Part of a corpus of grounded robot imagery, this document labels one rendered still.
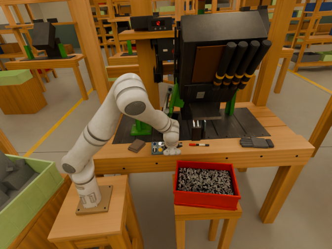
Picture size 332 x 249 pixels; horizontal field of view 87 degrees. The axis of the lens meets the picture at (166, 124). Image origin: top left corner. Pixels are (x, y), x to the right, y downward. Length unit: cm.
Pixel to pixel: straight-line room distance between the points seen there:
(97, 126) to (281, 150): 109
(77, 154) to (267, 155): 107
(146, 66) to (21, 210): 116
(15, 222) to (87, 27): 122
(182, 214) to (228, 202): 23
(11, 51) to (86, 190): 612
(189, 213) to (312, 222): 145
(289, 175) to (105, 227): 122
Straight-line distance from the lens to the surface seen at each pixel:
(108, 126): 60
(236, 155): 120
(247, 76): 100
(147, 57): 145
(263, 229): 199
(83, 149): 69
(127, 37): 132
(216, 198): 95
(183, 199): 96
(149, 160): 114
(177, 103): 117
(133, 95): 47
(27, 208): 119
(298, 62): 615
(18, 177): 134
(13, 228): 118
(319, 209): 235
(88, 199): 96
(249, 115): 159
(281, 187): 162
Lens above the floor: 166
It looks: 33 degrees down
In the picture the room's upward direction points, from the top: 4 degrees counter-clockwise
